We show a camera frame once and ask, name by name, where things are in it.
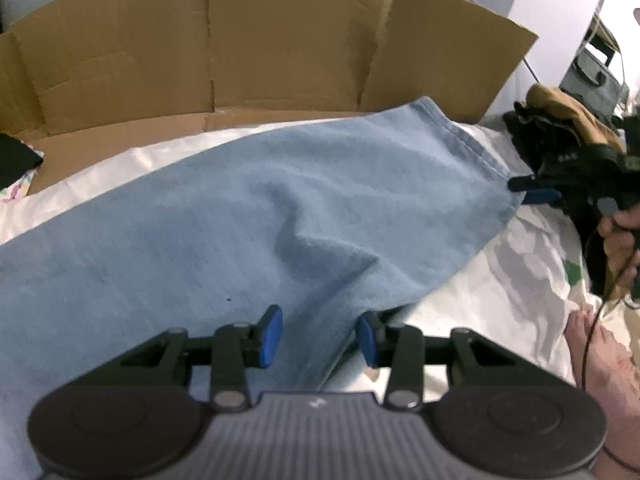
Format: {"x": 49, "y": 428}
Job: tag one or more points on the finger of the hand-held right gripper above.
{"x": 527, "y": 183}
{"x": 542, "y": 197}

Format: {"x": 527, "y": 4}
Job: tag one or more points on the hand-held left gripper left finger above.
{"x": 270, "y": 337}

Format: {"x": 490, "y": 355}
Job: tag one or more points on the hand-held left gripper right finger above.
{"x": 367, "y": 340}

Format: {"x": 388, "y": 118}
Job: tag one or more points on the blue denim pants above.
{"x": 250, "y": 210}

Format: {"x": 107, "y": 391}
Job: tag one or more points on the person's right hand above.
{"x": 615, "y": 235}

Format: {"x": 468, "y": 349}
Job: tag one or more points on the black folded garment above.
{"x": 535, "y": 145}

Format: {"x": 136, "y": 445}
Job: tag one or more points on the brown folded garment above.
{"x": 575, "y": 120}

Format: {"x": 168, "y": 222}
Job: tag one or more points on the grey bag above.
{"x": 595, "y": 90}

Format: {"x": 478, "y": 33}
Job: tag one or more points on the bear print bedsheet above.
{"x": 500, "y": 285}

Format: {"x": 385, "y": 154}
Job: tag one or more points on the person's foot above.
{"x": 610, "y": 370}

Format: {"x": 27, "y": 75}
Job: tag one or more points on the flat cardboard sheet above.
{"x": 250, "y": 35}

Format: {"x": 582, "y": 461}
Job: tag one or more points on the black crumpled garment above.
{"x": 17, "y": 160}

